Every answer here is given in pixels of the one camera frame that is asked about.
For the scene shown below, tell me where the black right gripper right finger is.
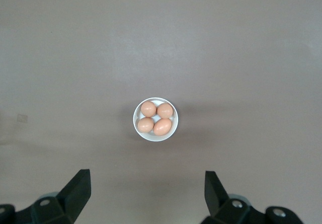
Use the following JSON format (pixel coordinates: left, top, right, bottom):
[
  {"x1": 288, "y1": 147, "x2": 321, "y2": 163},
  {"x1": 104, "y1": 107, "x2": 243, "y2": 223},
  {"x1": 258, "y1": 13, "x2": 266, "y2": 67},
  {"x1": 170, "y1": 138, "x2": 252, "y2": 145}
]
[{"x1": 201, "y1": 171, "x2": 303, "y2": 224}]

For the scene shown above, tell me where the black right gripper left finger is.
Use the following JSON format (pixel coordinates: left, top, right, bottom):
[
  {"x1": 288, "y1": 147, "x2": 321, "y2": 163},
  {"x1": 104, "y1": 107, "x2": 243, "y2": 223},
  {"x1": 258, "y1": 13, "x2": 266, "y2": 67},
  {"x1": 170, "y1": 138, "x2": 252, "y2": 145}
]
[{"x1": 0, "y1": 169, "x2": 92, "y2": 224}]

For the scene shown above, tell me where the white round bowl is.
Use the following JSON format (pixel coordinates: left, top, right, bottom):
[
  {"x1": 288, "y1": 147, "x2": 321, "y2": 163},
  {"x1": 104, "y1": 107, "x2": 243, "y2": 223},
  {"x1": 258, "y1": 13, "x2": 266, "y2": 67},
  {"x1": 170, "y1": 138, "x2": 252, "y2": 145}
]
[{"x1": 132, "y1": 97, "x2": 180, "y2": 142}]

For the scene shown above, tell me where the brown egg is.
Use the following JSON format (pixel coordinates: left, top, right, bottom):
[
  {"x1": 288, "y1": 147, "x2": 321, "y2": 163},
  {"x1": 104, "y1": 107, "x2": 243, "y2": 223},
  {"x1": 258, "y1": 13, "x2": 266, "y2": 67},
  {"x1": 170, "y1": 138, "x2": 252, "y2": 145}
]
[
  {"x1": 137, "y1": 117, "x2": 154, "y2": 133},
  {"x1": 153, "y1": 118, "x2": 173, "y2": 136},
  {"x1": 140, "y1": 101, "x2": 157, "y2": 118},
  {"x1": 156, "y1": 103, "x2": 174, "y2": 119}
]

